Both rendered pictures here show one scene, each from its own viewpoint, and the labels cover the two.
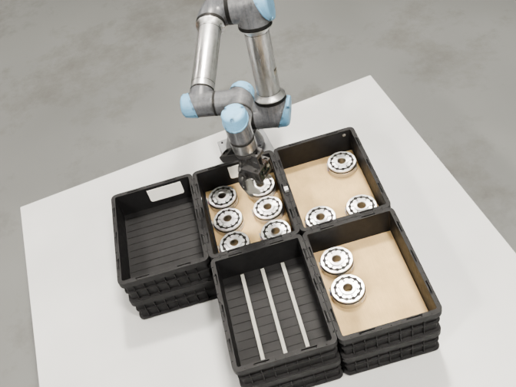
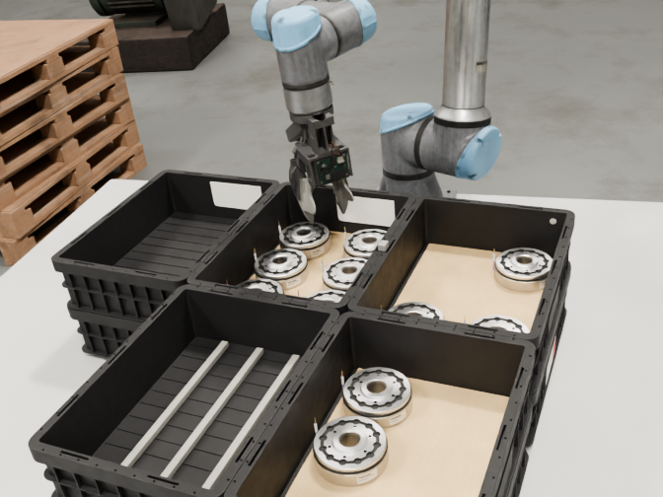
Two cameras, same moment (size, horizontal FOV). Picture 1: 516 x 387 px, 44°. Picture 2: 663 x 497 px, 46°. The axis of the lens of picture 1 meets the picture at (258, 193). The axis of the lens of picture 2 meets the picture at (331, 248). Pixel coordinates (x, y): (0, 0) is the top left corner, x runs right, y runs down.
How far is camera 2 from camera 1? 108 cm
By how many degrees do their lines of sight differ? 26
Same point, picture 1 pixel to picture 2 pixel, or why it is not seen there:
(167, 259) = not seen: hidden behind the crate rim
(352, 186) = (516, 307)
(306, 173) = (458, 261)
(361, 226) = (460, 356)
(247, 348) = (120, 446)
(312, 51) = not seen: outside the picture
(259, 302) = (209, 392)
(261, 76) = (451, 65)
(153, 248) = (163, 259)
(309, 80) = not seen: hidden behind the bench
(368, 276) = (412, 451)
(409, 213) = (609, 416)
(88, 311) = (44, 312)
